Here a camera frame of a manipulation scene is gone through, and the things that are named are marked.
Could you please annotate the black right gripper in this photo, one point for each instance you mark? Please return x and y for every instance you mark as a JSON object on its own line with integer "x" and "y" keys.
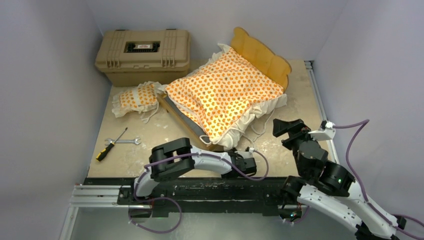
{"x": 296, "y": 129}

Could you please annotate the yellow black screwdriver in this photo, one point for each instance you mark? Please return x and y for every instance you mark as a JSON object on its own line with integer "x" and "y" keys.
{"x": 102, "y": 154}

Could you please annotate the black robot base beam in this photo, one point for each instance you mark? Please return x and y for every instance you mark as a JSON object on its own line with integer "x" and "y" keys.
{"x": 206, "y": 195}

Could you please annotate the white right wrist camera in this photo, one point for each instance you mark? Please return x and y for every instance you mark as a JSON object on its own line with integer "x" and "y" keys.
{"x": 326, "y": 131}

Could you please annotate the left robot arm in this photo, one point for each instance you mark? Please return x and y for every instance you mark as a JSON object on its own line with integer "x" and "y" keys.
{"x": 173, "y": 159}

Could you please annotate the orange patterned white blanket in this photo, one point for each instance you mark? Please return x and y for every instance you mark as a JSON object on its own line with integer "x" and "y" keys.
{"x": 224, "y": 96}

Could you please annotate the small orange patterned pillow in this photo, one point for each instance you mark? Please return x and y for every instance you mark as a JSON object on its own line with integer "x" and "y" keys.
{"x": 141, "y": 99}

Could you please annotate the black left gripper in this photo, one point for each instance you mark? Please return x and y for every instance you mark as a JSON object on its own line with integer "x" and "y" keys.
{"x": 237, "y": 155}

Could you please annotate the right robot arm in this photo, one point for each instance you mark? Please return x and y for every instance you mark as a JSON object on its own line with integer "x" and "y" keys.
{"x": 328, "y": 186}

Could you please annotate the tan plastic tool case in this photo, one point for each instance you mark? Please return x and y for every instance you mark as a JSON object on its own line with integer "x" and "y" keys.
{"x": 129, "y": 58}

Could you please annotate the wooden pet bed frame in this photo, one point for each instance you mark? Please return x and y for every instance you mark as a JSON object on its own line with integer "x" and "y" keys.
{"x": 261, "y": 56}

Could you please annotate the silver open-end wrench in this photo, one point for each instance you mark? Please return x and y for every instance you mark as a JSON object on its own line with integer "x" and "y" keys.
{"x": 136, "y": 141}

